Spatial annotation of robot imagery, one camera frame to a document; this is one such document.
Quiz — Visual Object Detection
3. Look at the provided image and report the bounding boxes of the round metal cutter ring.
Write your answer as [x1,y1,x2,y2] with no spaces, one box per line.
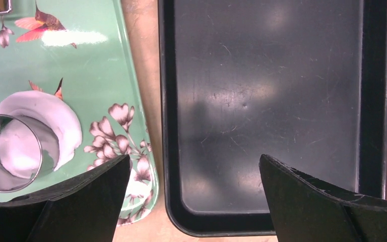
[0,114,60,194]

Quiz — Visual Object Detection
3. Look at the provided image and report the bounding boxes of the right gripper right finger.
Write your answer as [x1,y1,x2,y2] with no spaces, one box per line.
[259,155,387,241]

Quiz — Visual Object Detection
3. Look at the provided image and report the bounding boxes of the white dough ball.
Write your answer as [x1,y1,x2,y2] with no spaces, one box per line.
[0,90,82,178]

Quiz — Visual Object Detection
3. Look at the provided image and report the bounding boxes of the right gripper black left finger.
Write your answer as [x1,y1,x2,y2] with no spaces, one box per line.
[0,155,131,241]

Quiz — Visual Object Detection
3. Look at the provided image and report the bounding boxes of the green floral tray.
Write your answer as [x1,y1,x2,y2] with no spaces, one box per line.
[0,1,158,226]

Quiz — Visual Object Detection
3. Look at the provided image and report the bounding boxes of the black baking tray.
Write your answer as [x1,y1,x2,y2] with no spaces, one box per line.
[158,0,387,237]

